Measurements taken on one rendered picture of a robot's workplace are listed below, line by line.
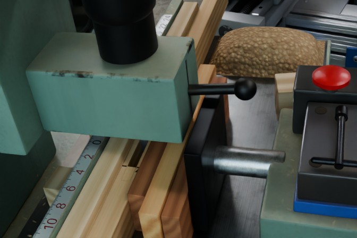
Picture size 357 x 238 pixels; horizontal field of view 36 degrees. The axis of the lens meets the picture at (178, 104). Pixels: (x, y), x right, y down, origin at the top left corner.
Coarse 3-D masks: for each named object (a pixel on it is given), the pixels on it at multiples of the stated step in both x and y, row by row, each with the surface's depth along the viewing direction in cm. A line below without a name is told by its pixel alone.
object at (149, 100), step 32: (64, 32) 52; (32, 64) 48; (64, 64) 48; (96, 64) 47; (128, 64) 47; (160, 64) 46; (192, 64) 49; (64, 96) 48; (96, 96) 47; (128, 96) 46; (160, 96) 45; (192, 96) 50; (64, 128) 51; (96, 128) 50; (128, 128) 49; (160, 128) 48
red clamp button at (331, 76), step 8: (320, 72) 45; (328, 72) 44; (336, 72) 44; (344, 72) 44; (312, 80) 45; (320, 80) 44; (328, 80) 44; (336, 80) 44; (344, 80) 44; (328, 88) 44; (336, 88) 44
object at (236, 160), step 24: (216, 96) 48; (216, 120) 47; (192, 144) 44; (216, 144) 48; (192, 168) 44; (216, 168) 48; (240, 168) 47; (264, 168) 46; (192, 192) 45; (216, 192) 50; (192, 216) 47
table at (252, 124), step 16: (256, 80) 66; (272, 80) 66; (256, 96) 64; (272, 96) 63; (240, 112) 62; (256, 112) 61; (272, 112) 61; (240, 128) 59; (256, 128) 59; (272, 128) 59; (240, 144) 57; (256, 144) 57; (272, 144) 57; (224, 176) 54; (240, 176) 54; (224, 192) 52; (240, 192) 52; (256, 192) 52; (224, 208) 51; (240, 208) 50; (256, 208) 50; (224, 224) 49; (240, 224) 49; (256, 224) 49
